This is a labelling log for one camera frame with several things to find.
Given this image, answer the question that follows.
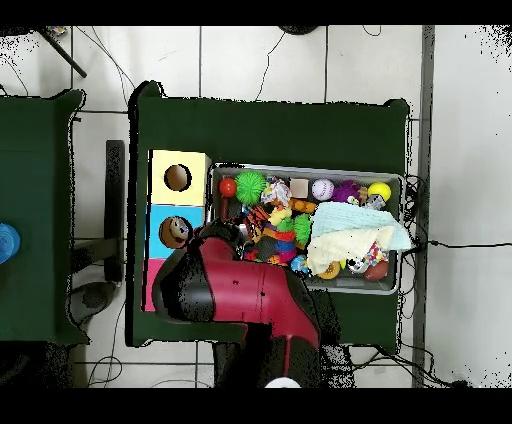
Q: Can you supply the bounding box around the cream knitted cloth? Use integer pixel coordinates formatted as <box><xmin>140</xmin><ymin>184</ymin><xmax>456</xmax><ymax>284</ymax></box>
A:
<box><xmin>306</xmin><ymin>226</ymin><xmax>414</xmax><ymax>277</ymax></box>

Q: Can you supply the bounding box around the multicoloured patterned cloth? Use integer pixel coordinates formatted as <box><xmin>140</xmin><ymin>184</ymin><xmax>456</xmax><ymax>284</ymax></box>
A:
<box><xmin>347</xmin><ymin>242</ymin><xmax>389</xmax><ymax>277</ymax></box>

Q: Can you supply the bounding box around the wooden box with three holes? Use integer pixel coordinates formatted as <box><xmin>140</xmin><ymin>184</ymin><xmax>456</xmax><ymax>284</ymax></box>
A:
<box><xmin>142</xmin><ymin>149</ymin><xmax>213</xmax><ymax>313</ymax></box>

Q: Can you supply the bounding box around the clear shallow mesh bin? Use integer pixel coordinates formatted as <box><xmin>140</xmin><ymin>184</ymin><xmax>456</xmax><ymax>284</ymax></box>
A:
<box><xmin>203</xmin><ymin>163</ymin><xmax>406</xmax><ymax>297</ymax></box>

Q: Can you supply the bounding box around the tiger striped toy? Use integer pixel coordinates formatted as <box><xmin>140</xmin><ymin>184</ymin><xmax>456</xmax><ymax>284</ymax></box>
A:
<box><xmin>242</xmin><ymin>205</ymin><xmax>275</xmax><ymax>235</ymax></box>

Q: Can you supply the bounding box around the green spiky ball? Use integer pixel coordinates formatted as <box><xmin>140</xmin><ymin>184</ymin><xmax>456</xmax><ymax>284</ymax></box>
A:
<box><xmin>235</xmin><ymin>171</ymin><xmax>267</xmax><ymax>204</ymax></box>

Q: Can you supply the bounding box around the red maraca rattle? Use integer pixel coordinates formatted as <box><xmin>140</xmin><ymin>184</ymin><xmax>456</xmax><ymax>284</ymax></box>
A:
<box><xmin>217</xmin><ymin>176</ymin><xmax>239</xmax><ymax>222</ymax></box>

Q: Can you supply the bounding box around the white baseball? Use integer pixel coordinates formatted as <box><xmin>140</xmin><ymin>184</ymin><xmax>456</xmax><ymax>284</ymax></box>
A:
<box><xmin>311</xmin><ymin>178</ymin><xmax>336</xmax><ymax>201</ymax></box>

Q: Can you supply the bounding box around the dark green tablecloth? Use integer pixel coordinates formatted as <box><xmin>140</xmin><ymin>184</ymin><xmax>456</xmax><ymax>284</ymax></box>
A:
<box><xmin>127</xmin><ymin>79</ymin><xmax>411</xmax><ymax>357</ymax></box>

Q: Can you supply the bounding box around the purple monster toy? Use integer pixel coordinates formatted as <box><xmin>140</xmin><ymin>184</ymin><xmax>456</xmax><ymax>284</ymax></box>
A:
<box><xmin>331</xmin><ymin>181</ymin><xmax>363</xmax><ymax>205</ymax></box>

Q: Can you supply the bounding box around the orange toy ball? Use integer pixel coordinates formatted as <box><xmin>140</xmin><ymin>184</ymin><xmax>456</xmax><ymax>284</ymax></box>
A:
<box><xmin>316</xmin><ymin>260</ymin><xmax>343</xmax><ymax>282</ymax></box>

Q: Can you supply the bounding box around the yellow ball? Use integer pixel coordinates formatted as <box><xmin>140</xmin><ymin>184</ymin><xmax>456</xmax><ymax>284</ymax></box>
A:
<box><xmin>367</xmin><ymin>182</ymin><xmax>393</xmax><ymax>203</ymax></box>

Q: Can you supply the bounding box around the black panel stand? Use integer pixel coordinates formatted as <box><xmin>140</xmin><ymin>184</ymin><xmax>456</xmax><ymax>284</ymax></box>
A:
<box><xmin>103</xmin><ymin>139</ymin><xmax>128</xmax><ymax>283</ymax></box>

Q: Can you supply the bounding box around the grey round stand base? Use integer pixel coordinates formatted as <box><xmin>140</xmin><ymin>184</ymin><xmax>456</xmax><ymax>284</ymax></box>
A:
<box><xmin>70</xmin><ymin>279</ymin><xmax>118</xmax><ymax>323</ymax></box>

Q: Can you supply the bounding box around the dark green side cloth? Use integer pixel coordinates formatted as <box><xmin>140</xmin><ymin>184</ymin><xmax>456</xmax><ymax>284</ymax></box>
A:
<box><xmin>0</xmin><ymin>87</ymin><xmax>88</xmax><ymax>347</ymax></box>

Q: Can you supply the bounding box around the black rod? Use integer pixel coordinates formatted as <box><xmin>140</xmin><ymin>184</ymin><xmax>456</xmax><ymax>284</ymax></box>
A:
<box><xmin>35</xmin><ymin>27</ymin><xmax>89</xmax><ymax>80</ymax></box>

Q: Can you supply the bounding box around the blue round disc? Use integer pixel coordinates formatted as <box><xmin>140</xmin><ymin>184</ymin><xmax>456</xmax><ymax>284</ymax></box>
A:
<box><xmin>0</xmin><ymin>223</ymin><xmax>21</xmax><ymax>266</ymax></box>

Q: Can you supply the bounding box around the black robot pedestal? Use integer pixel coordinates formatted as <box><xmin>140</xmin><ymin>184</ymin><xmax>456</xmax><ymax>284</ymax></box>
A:
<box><xmin>212</xmin><ymin>343</ymin><xmax>249</xmax><ymax>389</ymax></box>

